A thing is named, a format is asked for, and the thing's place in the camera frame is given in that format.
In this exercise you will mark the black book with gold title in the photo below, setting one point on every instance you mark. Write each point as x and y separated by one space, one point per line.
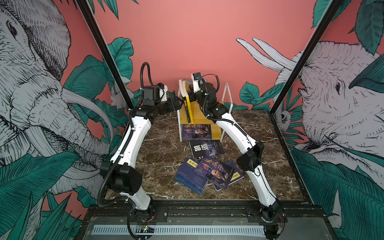
181 90

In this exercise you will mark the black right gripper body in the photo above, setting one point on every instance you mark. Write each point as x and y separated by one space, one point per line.
198 98

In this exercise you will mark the purple portrait cover book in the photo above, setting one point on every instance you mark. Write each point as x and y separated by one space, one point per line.
205 166

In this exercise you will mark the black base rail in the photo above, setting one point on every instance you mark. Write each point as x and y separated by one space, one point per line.
161 211

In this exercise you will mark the blue book yellow label left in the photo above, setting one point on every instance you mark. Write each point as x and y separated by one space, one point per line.
187 176

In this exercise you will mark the yellow cartoon cover book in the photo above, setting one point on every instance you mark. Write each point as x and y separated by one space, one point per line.
187 102

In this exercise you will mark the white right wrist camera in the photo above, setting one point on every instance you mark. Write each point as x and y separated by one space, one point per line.
195 79

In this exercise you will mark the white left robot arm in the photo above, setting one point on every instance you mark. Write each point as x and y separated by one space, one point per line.
120 174

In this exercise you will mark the white wooden book rack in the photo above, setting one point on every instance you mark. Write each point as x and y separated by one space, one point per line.
199 118

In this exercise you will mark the black corner frame post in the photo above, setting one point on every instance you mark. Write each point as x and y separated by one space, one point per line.
325 20
103 47

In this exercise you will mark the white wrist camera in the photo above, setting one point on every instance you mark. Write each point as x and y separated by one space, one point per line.
163 91
195 79

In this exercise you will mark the white slotted cable duct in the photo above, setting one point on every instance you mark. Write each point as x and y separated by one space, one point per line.
174 230

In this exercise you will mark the blue book yellow label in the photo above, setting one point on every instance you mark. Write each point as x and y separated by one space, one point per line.
187 176
225 174

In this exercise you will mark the black corner frame post left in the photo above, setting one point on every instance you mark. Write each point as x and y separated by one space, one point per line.
103 47

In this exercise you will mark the black corner frame post right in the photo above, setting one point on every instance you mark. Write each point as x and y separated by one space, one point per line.
325 20

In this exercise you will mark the blue book yellow label right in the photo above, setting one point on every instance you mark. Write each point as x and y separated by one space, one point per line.
225 174

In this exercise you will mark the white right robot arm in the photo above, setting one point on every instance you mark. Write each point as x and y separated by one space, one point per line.
250 161

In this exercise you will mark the dark wolf eye book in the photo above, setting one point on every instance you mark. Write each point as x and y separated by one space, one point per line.
206 148

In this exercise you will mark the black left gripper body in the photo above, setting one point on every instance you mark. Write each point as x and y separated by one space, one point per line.
168 106

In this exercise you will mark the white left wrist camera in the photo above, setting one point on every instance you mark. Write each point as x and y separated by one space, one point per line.
163 91

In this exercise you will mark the purple book on lower shelf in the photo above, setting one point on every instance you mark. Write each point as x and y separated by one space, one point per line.
196 132

